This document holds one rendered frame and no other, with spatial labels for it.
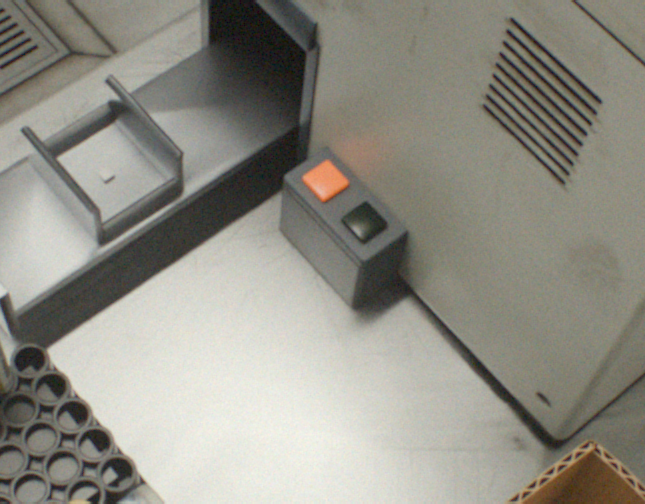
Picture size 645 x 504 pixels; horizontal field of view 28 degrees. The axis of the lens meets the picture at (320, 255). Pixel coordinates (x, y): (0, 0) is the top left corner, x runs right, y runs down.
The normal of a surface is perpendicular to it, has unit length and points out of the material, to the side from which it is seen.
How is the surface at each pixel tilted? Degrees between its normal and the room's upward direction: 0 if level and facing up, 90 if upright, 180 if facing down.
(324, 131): 90
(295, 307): 0
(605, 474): 89
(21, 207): 0
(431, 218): 90
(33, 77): 0
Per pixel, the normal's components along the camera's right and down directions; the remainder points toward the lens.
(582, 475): -0.72, 0.58
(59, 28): 0.07, -0.48
